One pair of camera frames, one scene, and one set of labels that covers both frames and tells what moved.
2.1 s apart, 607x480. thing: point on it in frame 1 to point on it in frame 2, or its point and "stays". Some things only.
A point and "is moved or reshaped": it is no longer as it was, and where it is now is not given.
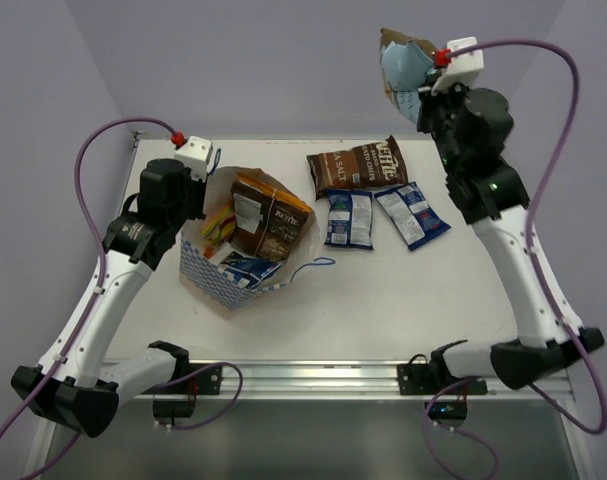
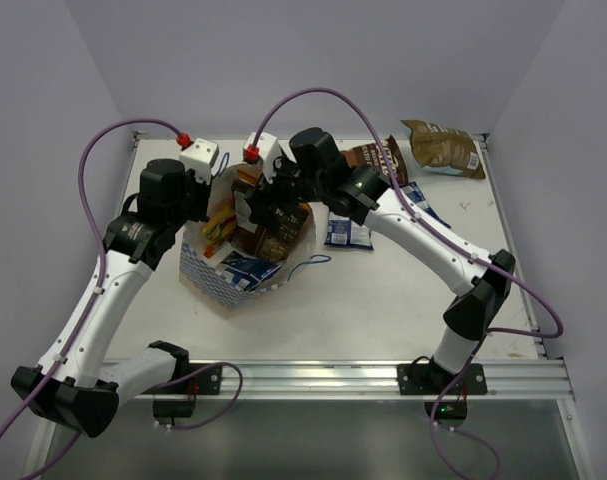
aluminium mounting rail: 312,380 stays
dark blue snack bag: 350,219 stays
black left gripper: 194,198 stays
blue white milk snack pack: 246,269 stays
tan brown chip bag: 404,61 is moved or reshaped
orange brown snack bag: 259,204 to 249,173
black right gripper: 434,97 to 261,199
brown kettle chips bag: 367,166 stays
